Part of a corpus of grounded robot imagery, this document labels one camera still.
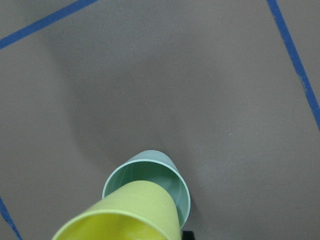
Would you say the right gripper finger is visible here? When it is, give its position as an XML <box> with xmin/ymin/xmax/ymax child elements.
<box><xmin>181</xmin><ymin>230</ymin><xmax>195</xmax><ymax>240</ymax></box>

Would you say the yellow plastic cup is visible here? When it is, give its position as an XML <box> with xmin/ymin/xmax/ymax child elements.
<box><xmin>53</xmin><ymin>180</ymin><xmax>182</xmax><ymax>240</ymax></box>

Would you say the green plastic cup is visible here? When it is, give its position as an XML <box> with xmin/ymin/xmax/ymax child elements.
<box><xmin>102</xmin><ymin>150</ymin><xmax>191</xmax><ymax>228</ymax></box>

